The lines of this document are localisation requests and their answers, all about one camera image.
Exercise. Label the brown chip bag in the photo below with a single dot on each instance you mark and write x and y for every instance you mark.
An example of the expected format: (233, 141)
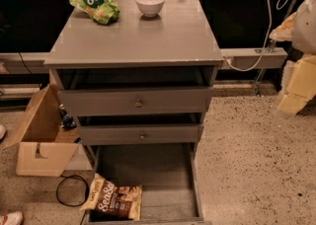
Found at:
(112, 201)

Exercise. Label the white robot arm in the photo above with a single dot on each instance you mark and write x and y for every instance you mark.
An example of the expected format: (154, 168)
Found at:
(298, 84)

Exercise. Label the brass top drawer knob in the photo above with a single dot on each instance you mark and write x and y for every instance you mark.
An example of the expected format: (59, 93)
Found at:
(138, 104)

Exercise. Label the brass drawer knob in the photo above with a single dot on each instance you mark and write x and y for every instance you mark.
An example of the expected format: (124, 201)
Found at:
(138, 104)
(142, 136)

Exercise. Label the grey drawer cabinet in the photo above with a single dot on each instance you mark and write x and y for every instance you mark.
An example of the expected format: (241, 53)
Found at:
(176, 48)

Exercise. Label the brass middle drawer knob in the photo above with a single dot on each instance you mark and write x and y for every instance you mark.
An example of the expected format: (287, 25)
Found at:
(142, 136)

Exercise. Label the grey middle drawer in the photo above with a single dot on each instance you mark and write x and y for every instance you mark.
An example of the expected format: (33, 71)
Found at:
(125, 129)

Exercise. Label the grey drawer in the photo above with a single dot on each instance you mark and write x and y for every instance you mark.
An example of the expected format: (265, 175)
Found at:
(168, 178)
(188, 99)
(125, 129)

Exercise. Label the grey top drawer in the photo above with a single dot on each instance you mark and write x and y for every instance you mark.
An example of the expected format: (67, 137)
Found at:
(188, 99)

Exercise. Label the grey bottom drawer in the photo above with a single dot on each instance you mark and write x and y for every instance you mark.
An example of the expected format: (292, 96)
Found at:
(168, 178)

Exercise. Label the green chip bag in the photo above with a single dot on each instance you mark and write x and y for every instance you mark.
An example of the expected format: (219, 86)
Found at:
(102, 11)

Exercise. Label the blue bottle in box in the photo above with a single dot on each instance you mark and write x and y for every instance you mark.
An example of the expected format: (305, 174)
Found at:
(67, 121)

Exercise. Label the white bowl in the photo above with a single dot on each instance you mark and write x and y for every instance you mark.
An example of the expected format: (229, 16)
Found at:
(150, 8)

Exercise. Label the cardboard box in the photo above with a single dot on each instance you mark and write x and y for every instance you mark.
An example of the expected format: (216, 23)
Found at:
(45, 149)

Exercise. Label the white red shoe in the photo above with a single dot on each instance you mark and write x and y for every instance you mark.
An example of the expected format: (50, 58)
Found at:
(14, 218)

